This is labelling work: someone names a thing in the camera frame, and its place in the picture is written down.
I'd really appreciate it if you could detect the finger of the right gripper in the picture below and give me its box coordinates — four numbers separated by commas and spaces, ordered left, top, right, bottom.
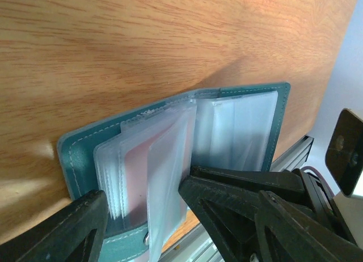
178, 176, 315, 262

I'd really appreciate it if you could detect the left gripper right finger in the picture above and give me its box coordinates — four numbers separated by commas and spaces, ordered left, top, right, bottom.
255, 191, 362, 261

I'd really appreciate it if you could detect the aluminium front rail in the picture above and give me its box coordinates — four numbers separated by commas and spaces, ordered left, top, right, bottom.
160, 136, 313, 261

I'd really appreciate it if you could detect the teal leather card holder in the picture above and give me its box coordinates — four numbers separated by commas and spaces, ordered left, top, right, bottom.
57, 82, 290, 261

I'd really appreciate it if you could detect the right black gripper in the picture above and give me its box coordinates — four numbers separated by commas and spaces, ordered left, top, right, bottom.
190, 166, 357, 245

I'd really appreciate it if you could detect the red card in holder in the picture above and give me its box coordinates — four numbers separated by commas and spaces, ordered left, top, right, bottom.
124, 144, 189, 222

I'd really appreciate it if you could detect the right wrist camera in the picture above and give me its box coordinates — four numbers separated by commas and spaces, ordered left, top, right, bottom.
325, 108, 362, 197

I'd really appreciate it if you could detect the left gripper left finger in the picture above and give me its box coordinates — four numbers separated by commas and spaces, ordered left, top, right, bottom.
1, 190, 108, 261

